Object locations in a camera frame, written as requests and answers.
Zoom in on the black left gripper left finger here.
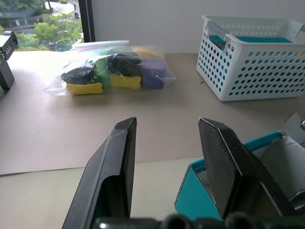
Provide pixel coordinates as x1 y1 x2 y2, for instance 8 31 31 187
62 116 138 229

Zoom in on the teal cardboard shoebox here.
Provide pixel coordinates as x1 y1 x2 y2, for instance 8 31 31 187
174 112 305 221

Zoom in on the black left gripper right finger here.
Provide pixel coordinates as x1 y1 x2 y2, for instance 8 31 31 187
198 117 297 220

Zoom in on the purple foam block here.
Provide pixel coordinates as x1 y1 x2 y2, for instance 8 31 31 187
141 59 166 90

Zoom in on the clear plastic zip bag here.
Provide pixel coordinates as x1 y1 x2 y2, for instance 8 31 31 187
43 40 177 96

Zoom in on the yellow bone-shaped sponge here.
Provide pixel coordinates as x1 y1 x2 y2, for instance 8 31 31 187
66 82 104 96
109 73 142 90

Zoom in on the black window frame post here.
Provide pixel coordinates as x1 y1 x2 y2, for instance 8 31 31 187
78 0 96 43

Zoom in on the white perforated plastic basket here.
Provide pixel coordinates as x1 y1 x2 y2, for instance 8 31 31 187
195 14 305 103

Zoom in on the black scouring sponge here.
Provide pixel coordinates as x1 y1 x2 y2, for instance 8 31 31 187
61 60 96 86
107 52 142 77

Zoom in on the green sponge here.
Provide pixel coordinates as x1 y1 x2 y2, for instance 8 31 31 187
93 58 111 92

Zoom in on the teal sponge in basket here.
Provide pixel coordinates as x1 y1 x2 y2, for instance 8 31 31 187
209 34 293 48

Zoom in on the pale yellow sponge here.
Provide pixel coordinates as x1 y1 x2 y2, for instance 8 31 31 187
132 46 165 61

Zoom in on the black device at left edge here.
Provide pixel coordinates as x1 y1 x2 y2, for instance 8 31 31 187
0 31 19 90

